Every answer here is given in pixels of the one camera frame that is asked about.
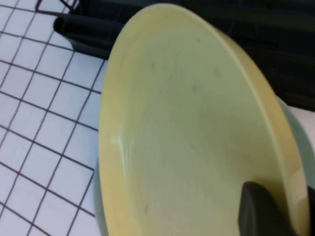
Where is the black wire dish rack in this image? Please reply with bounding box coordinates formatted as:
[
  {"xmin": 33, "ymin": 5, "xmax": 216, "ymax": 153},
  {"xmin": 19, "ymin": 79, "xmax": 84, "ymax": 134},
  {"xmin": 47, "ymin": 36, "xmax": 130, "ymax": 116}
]
[{"xmin": 35, "ymin": 0, "xmax": 80, "ymax": 15}]

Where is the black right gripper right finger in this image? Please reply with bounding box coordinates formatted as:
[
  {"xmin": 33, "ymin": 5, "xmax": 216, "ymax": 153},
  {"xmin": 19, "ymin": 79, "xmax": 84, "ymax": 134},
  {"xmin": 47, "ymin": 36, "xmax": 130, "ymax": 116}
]
[{"xmin": 306, "ymin": 184, "xmax": 315, "ymax": 236}]

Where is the yellow plate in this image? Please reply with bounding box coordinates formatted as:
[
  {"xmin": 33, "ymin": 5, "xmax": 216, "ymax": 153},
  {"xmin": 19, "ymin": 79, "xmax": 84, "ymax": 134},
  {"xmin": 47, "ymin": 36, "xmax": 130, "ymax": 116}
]
[{"xmin": 98, "ymin": 3, "xmax": 311, "ymax": 236}]

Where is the pale green plate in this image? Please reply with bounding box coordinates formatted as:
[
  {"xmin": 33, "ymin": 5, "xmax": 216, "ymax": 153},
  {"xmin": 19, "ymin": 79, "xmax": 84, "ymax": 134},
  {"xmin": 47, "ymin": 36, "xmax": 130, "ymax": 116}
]
[{"xmin": 93, "ymin": 98, "xmax": 315, "ymax": 236}]

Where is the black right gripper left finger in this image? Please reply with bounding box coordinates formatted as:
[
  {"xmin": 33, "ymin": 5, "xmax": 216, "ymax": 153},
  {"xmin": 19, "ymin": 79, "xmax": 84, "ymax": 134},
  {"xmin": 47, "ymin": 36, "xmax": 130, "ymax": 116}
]
[{"xmin": 237, "ymin": 181, "xmax": 300, "ymax": 236}]

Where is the white black-grid tablecloth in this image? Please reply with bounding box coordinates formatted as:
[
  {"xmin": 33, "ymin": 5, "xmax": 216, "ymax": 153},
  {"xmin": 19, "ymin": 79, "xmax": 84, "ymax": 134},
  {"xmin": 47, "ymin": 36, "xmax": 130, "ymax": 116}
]
[{"xmin": 0, "ymin": 0, "xmax": 315, "ymax": 236}]

